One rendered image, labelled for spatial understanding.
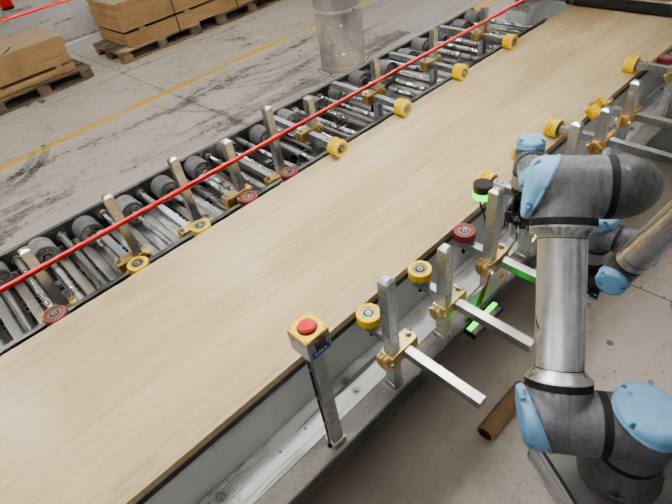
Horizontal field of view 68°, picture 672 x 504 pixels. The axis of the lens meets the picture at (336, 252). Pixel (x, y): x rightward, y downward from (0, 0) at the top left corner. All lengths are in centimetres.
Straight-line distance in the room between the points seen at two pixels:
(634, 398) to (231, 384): 99
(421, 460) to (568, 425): 137
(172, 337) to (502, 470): 142
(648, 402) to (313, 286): 103
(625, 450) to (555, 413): 12
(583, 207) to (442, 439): 156
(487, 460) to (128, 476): 143
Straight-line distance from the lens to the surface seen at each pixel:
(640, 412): 100
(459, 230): 182
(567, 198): 95
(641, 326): 288
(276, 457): 166
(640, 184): 98
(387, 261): 171
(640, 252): 133
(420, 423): 236
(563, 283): 95
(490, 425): 229
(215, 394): 148
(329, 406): 137
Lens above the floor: 208
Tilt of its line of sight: 42 degrees down
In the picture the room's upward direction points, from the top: 10 degrees counter-clockwise
